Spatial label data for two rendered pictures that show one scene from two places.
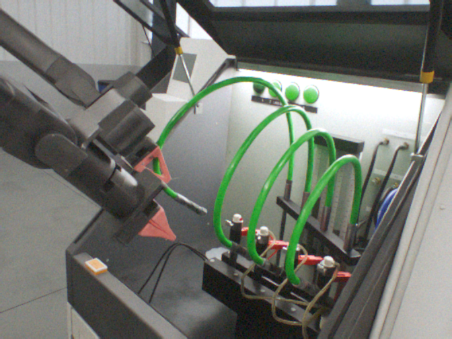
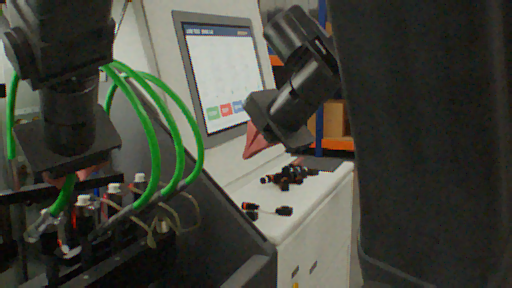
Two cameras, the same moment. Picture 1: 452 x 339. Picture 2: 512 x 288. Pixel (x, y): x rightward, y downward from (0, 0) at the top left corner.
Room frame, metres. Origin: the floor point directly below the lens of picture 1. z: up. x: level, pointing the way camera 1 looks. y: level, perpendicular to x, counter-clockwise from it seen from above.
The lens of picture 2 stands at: (0.75, 0.78, 1.37)
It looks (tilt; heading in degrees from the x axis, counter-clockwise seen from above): 11 degrees down; 251
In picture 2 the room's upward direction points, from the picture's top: straight up
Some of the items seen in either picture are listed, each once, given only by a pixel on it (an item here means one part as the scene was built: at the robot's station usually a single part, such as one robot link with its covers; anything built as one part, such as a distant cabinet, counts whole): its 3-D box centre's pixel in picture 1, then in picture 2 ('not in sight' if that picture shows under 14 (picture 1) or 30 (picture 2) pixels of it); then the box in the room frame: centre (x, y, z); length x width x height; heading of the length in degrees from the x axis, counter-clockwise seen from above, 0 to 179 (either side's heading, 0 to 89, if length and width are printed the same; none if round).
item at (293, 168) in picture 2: not in sight; (290, 172); (0.21, -0.48, 1.01); 0.23 x 0.11 x 0.06; 48
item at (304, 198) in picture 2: not in sight; (286, 190); (0.24, -0.45, 0.97); 0.70 x 0.22 x 0.03; 48
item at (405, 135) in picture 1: (392, 185); (37, 118); (0.85, -0.39, 1.20); 0.13 x 0.03 x 0.31; 48
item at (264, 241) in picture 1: (255, 276); (92, 261); (0.76, -0.09, 0.99); 0.05 x 0.03 x 0.21; 138
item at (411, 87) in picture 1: (317, 75); not in sight; (1.01, -0.21, 1.43); 0.54 x 0.03 x 0.02; 48
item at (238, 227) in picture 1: (229, 261); (57, 280); (0.81, -0.03, 0.99); 0.05 x 0.03 x 0.21; 138
